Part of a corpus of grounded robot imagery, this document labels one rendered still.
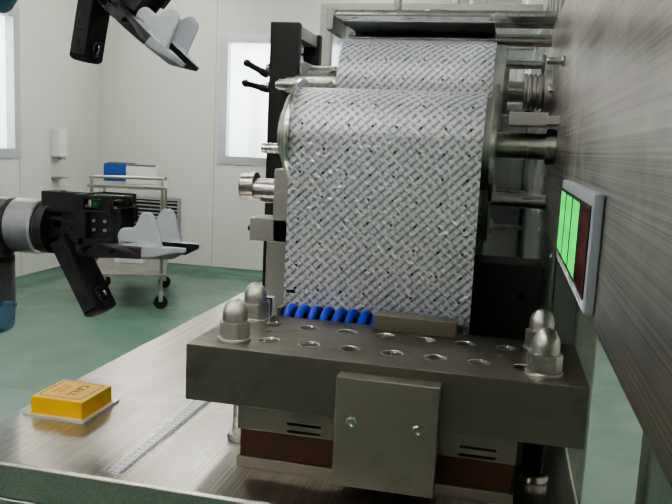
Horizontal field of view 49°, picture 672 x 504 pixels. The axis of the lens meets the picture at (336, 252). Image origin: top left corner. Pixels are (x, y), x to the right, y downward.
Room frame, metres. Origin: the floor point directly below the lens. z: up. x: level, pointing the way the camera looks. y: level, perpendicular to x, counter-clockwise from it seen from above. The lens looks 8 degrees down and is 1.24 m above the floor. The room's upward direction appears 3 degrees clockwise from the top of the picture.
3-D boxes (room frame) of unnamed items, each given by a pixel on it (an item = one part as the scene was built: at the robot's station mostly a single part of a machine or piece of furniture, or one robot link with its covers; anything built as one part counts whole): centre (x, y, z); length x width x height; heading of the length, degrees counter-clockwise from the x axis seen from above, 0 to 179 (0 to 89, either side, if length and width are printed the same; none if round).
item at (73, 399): (0.89, 0.32, 0.91); 0.07 x 0.07 x 0.02; 77
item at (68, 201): (0.99, 0.34, 1.12); 0.12 x 0.08 x 0.09; 77
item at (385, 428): (0.69, -0.06, 0.97); 0.10 x 0.03 x 0.11; 77
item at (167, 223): (1.00, 0.23, 1.12); 0.09 x 0.03 x 0.06; 86
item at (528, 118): (0.93, -0.23, 1.28); 0.06 x 0.05 x 0.02; 77
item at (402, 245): (0.91, -0.05, 1.11); 0.23 x 0.01 x 0.18; 77
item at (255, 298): (0.87, 0.09, 1.05); 0.04 x 0.04 x 0.04
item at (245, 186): (1.04, 0.13, 1.18); 0.04 x 0.02 x 0.04; 167
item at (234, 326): (0.77, 0.10, 1.05); 0.04 x 0.04 x 0.04
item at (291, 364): (0.78, -0.06, 1.00); 0.40 x 0.16 x 0.06; 77
